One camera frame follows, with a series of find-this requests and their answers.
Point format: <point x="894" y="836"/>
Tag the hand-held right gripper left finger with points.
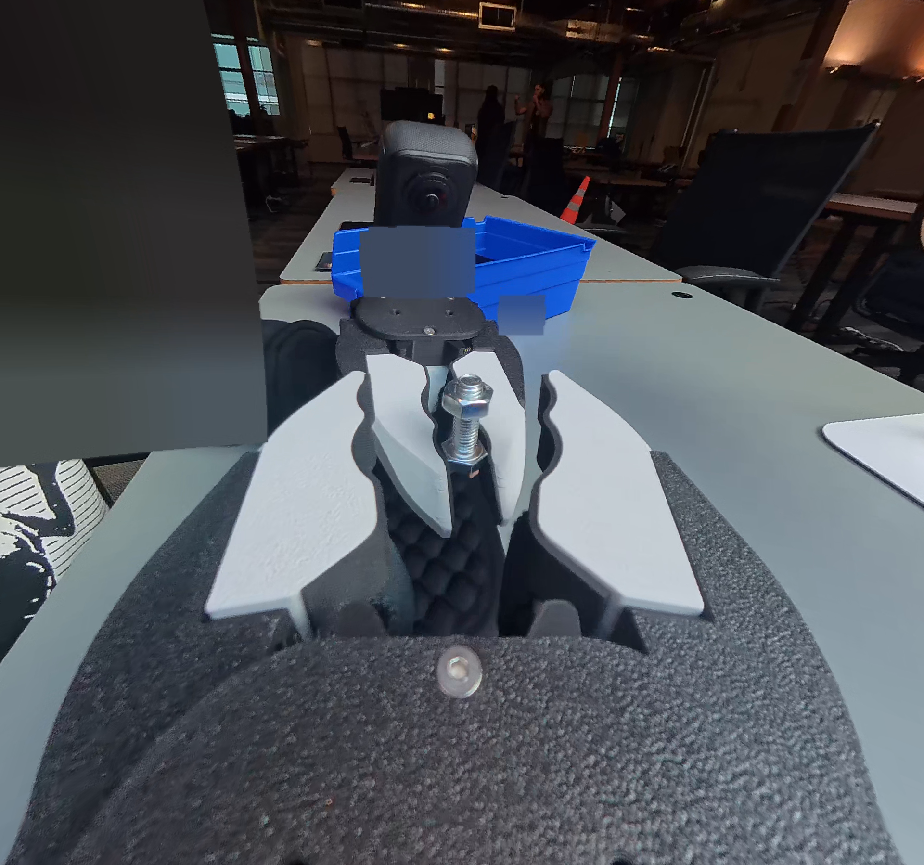
<point x="289" y="518"/>

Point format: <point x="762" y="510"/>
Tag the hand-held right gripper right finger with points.
<point x="613" y="518"/>

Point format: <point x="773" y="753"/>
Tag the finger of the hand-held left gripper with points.
<point x="509" y="439"/>
<point x="404" y="439"/>

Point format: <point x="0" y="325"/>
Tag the steel hex bolt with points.
<point x="465" y="432"/>

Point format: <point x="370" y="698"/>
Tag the steel hex nut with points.
<point x="469" y="399"/>

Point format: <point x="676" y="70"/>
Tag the blue plastic bin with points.
<point x="534" y="258"/>

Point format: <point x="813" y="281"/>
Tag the person's left hand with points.
<point x="303" y="381"/>

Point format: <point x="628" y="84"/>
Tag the orange traffic cone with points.
<point x="575" y="204"/>

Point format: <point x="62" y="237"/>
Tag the ceiling air vent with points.
<point x="498" y="16"/>

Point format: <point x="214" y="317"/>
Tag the bright window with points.
<point x="231" y="78"/>

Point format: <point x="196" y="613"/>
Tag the black office chair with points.
<point x="758" y="193"/>
<point x="895" y="287"/>

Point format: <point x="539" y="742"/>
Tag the brown wooden desk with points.
<point x="881" y="204"/>

